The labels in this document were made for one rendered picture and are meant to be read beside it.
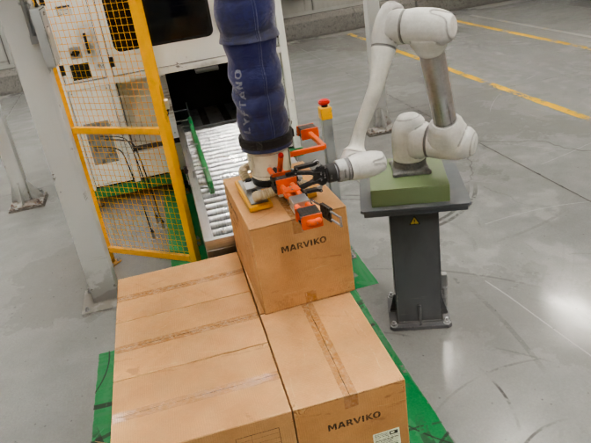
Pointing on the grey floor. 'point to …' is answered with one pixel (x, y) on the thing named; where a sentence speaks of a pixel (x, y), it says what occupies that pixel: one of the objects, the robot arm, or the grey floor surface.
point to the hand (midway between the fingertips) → (286, 183)
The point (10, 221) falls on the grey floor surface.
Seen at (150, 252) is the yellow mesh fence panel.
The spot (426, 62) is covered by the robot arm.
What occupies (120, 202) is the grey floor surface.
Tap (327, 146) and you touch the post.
